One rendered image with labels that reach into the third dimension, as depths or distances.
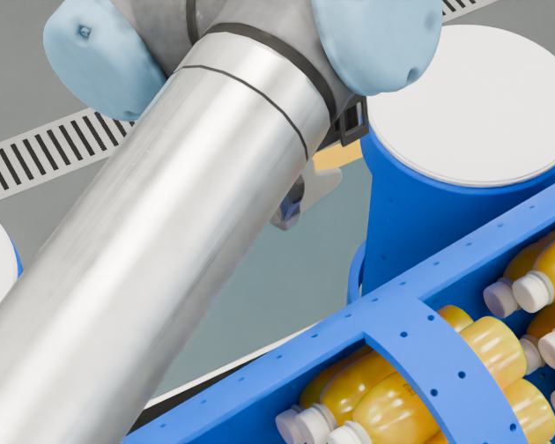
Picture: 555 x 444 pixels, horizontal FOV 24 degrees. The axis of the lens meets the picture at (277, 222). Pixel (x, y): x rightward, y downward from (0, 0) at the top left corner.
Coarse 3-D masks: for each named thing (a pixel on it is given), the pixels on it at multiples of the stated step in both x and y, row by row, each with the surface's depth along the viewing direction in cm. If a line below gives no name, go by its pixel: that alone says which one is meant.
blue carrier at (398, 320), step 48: (480, 240) 130; (528, 240) 147; (384, 288) 128; (432, 288) 124; (480, 288) 146; (336, 336) 122; (384, 336) 120; (432, 336) 119; (240, 384) 119; (288, 384) 136; (432, 384) 116; (480, 384) 117; (144, 432) 118; (192, 432) 115; (240, 432) 135; (480, 432) 115
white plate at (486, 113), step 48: (480, 48) 169; (528, 48) 169; (384, 96) 164; (432, 96) 164; (480, 96) 164; (528, 96) 164; (384, 144) 160; (432, 144) 159; (480, 144) 159; (528, 144) 159
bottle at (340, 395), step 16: (448, 320) 130; (464, 320) 130; (352, 368) 128; (368, 368) 127; (384, 368) 127; (336, 384) 127; (352, 384) 126; (368, 384) 126; (320, 400) 128; (336, 400) 126; (352, 400) 125; (336, 416) 126
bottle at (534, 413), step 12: (516, 384) 127; (528, 384) 126; (516, 396) 125; (528, 396) 125; (540, 396) 125; (516, 408) 124; (528, 408) 125; (540, 408) 125; (528, 420) 124; (540, 420) 125; (552, 420) 125; (528, 432) 124; (540, 432) 125; (552, 432) 126
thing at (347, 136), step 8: (352, 96) 88; (360, 96) 88; (352, 104) 88; (344, 112) 90; (352, 112) 91; (344, 120) 91; (352, 120) 91; (368, 120) 91; (336, 128) 92; (344, 128) 90; (352, 128) 92; (360, 128) 91; (368, 128) 91; (328, 136) 91; (336, 136) 92; (344, 136) 90; (352, 136) 91; (360, 136) 92; (320, 144) 91; (328, 144) 92; (344, 144) 91
